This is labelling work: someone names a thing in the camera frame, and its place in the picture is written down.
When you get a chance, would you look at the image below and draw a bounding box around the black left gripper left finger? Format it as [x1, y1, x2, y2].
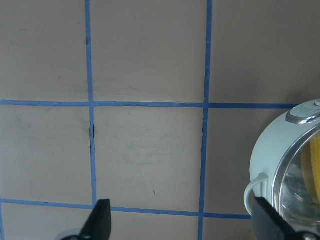
[56, 199, 112, 240]

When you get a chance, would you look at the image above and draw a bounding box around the pale green steel pot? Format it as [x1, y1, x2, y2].
[243, 99, 320, 214]

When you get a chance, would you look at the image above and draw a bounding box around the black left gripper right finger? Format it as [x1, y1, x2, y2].
[251, 197, 320, 240]

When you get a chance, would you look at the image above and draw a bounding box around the yellow corn cob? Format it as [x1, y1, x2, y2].
[300, 134, 320, 204]

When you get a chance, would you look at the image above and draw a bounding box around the glass pot lid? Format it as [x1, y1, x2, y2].
[272, 125, 320, 234]

